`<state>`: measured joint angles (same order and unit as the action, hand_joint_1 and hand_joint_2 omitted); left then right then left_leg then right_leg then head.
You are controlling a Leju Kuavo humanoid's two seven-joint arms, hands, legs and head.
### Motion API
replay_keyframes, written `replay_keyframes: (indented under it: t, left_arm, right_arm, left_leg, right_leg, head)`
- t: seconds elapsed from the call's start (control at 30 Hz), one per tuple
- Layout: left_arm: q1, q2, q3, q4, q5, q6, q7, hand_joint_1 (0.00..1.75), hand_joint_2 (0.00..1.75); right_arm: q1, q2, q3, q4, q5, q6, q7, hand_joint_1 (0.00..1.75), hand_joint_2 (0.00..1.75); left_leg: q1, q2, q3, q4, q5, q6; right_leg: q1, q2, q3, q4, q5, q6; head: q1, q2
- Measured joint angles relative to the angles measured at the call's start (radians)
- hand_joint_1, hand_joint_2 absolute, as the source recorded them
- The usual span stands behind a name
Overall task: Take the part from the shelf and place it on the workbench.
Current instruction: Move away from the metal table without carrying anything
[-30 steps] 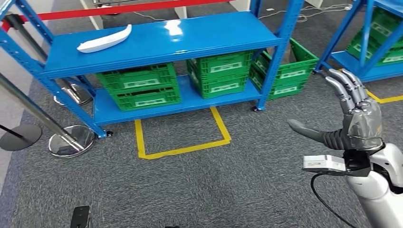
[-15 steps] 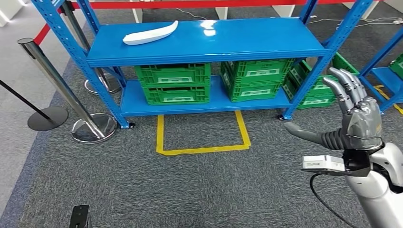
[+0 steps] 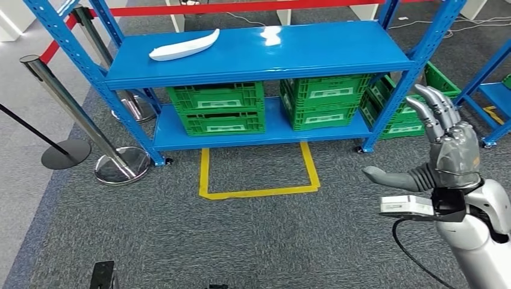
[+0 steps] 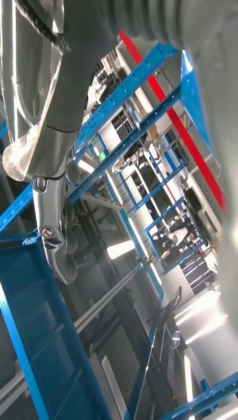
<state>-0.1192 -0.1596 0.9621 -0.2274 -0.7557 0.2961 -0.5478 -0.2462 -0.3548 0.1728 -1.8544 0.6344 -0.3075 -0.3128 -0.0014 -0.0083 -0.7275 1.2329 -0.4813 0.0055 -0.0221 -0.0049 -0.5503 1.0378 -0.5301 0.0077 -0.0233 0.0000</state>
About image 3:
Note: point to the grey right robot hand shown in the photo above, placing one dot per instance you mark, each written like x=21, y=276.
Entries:
x=455, y=159

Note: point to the blue metal shelf rack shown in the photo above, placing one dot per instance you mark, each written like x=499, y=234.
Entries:
x=495, y=95
x=259, y=60

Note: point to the white curved plastic part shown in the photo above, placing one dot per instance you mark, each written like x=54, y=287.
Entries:
x=183, y=47

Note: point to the yellow floor tape square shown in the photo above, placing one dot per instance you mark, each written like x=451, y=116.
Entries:
x=494, y=115

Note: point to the white desk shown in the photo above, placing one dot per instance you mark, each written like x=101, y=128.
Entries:
x=175, y=20
x=473, y=8
x=365, y=10

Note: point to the red barrier belt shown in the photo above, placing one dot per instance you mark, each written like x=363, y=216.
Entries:
x=56, y=44
x=239, y=6

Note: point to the black robot foot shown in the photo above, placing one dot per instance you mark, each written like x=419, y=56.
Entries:
x=218, y=287

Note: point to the black power strip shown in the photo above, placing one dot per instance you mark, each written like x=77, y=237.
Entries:
x=189, y=2

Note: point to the chrome barrier stanchion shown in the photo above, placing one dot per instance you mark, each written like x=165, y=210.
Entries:
x=119, y=165
x=135, y=109

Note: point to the black barrier stanchion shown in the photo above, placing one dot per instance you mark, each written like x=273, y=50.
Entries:
x=66, y=153

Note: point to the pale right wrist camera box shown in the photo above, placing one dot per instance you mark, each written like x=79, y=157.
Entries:
x=405, y=205

